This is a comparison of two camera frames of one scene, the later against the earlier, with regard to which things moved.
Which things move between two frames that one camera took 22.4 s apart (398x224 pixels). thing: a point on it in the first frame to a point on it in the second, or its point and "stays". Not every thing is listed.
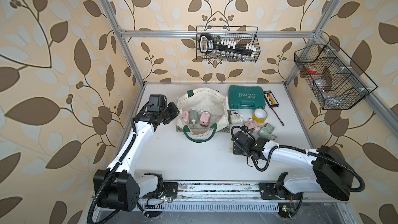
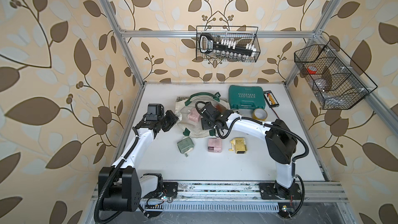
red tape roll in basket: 312,69 stays
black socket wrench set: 225,47 stays
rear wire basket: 227,43 stays
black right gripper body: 237,151 to 207,124
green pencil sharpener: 193,116 to 185,145
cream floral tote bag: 201,113 stays
